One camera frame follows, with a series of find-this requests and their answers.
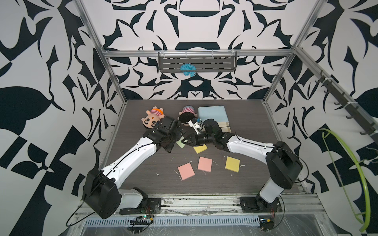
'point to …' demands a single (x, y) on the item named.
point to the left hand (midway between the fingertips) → (180, 132)
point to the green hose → (365, 226)
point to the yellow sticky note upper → (200, 148)
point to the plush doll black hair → (187, 114)
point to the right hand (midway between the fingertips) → (183, 139)
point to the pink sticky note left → (186, 171)
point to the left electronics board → (144, 220)
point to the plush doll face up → (152, 117)
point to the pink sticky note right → (204, 163)
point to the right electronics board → (267, 225)
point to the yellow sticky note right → (232, 163)
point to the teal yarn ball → (188, 66)
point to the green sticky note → (179, 142)
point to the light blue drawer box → (217, 113)
